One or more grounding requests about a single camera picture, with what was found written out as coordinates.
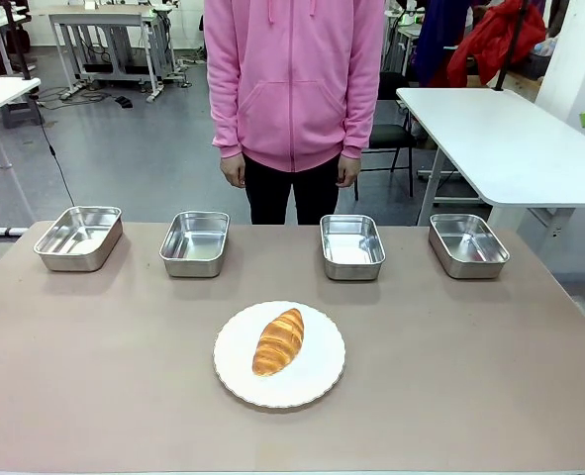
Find golden brown bread roll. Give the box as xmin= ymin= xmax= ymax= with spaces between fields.
xmin=251 ymin=307 xmax=305 ymax=377

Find person's left forearm pink sleeve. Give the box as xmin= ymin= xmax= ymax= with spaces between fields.
xmin=340 ymin=73 xmax=385 ymax=160

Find person's right forearm pink sleeve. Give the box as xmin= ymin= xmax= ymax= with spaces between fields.
xmin=210 ymin=73 xmax=246 ymax=159

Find wide steel rectangular container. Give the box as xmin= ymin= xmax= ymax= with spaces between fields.
xmin=33 ymin=205 xmax=124 ymax=273

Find person's left hand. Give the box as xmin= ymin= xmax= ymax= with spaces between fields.
xmin=336 ymin=155 xmax=361 ymax=189

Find person's right hand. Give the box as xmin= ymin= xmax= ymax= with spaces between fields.
xmin=220 ymin=152 xmax=247 ymax=189

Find small white table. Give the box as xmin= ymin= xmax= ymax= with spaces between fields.
xmin=0 ymin=76 xmax=42 ymax=170

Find black stand pole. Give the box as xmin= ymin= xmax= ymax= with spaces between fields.
xmin=493 ymin=0 xmax=530 ymax=93
xmin=2 ymin=0 xmax=32 ymax=81

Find large white table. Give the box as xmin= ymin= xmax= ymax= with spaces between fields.
xmin=395 ymin=86 xmax=585 ymax=227

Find red jacket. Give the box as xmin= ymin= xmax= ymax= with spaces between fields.
xmin=446 ymin=0 xmax=548 ymax=89

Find grey metal workbench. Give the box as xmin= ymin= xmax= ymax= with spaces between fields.
xmin=49 ymin=3 xmax=179 ymax=104

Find dark blue garment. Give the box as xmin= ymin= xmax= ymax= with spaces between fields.
xmin=413 ymin=0 xmax=476 ymax=88

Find black office chair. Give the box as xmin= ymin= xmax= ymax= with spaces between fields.
xmin=354 ymin=71 xmax=418 ymax=200

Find pink hoodie torso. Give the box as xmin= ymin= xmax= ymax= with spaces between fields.
xmin=203 ymin=0 xmax=386 ymax=173

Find black trousers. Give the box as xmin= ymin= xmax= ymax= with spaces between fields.
xmin=244 ymin=152 xmax=342 ymax=227

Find white scalloped round plate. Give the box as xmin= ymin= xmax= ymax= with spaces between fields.
xmin=212 ymin=300 xmax=346 ymax=410

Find black cable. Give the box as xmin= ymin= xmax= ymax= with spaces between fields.
xmin=33 ymin=95 xmax=78 ymax=209

